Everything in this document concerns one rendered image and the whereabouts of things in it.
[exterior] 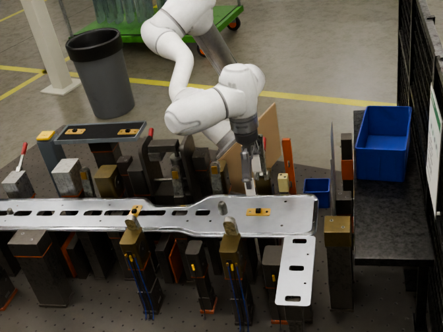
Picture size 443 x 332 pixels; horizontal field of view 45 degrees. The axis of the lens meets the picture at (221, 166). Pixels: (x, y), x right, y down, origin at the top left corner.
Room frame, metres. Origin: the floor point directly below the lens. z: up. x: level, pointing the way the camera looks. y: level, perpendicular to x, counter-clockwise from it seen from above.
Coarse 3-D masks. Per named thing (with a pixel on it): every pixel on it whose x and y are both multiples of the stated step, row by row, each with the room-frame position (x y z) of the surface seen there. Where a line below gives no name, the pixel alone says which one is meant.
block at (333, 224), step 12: (336, 216) 1.28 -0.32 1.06; (348, 216) 1.27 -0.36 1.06; (324, 228) 1.24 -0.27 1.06; (336, 228) 1.23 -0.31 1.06; (348, 228) 1.21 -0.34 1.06; (324, 240) 1.22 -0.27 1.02; (336, 240) 1.21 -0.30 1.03; (348, 240) 1.20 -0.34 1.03; (336, 252) 1.21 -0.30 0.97; (348, 252) 1.20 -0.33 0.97; (336, 264) 1.21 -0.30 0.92; (348, 264) 1.20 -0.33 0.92; (336, 276) 1.21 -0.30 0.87; (348, 276) 1.20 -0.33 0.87; (336, 288) 1.21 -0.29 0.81; (348, 288) 1.20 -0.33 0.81; (336, 300) 1.22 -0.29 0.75; (348, 300) 1.20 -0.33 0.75
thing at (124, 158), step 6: (120, 156) 1.85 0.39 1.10; (126, 156) 1.84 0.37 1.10; (120, 162) 1.81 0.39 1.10; (126, 162) 1.80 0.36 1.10; (120, 168) 1.81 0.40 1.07; (126, 168) 1.80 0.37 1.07; (120, 174) 1.81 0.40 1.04; (126, 174) 1.80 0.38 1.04; (126, 180) 1.81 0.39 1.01; (126, 186) 1.81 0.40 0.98; (132, 186) 1.80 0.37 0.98; (132, 192) 1.81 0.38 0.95
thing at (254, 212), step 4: (252, 208) 1.48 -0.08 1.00; (256, 208) 1.46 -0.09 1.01; (260, 208) 1.46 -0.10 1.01; (264, 208) 1.46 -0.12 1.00; (268, 208) 1.46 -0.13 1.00; (248, 212) 1.46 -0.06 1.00; (252, 212) 1.45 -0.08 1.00; (256, 212) 1.44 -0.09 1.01; (260, 212) 1.45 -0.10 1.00; (264, 212) 1.44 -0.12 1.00; (268, 212) 1.44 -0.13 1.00
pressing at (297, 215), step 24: (0, 216) 1.75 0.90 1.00; (24, 216) 1.71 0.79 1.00; (48, 216) 1.68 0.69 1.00; (72, 216) 1.65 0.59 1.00; (96, 216) 1.62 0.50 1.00; (120, 216) 1.59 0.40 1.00; (144, 216) 1.56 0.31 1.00; (168, 216) 1.53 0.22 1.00; (192, 216) 1.50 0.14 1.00; (216, 216) 1.48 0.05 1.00; (240, 216) 1.45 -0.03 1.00; (264, 216) 1.42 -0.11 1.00; (288, 216) 1.40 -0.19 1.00; (312, 216) 1.37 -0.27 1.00
